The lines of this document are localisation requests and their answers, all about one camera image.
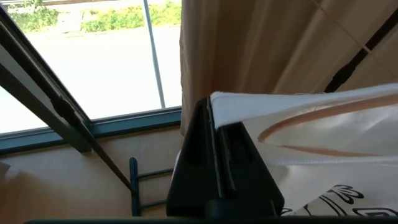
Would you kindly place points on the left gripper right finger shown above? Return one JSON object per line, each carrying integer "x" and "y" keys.
{"x": 252, "y": 193}

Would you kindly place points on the window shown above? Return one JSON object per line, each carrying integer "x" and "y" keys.
{"x": 109, "y": 62}

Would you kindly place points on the beige curtain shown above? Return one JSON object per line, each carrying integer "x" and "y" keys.
{"x": 248, "y": 46}

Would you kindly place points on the black clothes rack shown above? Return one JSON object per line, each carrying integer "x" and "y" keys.
{"x": 134, "y": 186}

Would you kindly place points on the white garment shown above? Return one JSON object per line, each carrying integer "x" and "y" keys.
{"x": 248, "y": 107}

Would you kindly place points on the pink clothes hanger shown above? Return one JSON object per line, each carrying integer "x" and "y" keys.
{"x": 311, "y": 114}
{"x": 342, "y": 25}

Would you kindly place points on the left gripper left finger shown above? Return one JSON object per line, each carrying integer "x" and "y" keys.
{"x": 196, "y": 186}

